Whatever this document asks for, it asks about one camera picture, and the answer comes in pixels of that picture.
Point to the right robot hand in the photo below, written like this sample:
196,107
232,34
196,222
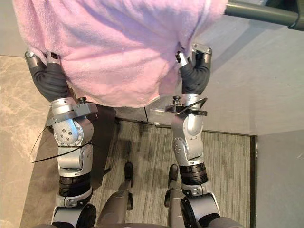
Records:
196,78

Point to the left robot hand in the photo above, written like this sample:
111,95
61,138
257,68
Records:
48,79

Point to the pink fluffy towel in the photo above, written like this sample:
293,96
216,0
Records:
114,52

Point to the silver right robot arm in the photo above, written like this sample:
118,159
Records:
190,133

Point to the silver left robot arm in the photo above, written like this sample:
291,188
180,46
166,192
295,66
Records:
71,137

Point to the grey cabinet front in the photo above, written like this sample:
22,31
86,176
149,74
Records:
133,114

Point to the grey striped floor mat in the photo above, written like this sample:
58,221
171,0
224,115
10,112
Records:
225,171

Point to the grey right robot leg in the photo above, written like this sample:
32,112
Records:
174,197

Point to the grey robot leg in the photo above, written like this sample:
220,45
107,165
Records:
118,199
174,197

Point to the grey left robot leg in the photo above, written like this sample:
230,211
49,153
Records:
118,199

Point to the dark grey rail bar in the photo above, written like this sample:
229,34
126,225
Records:
261,10

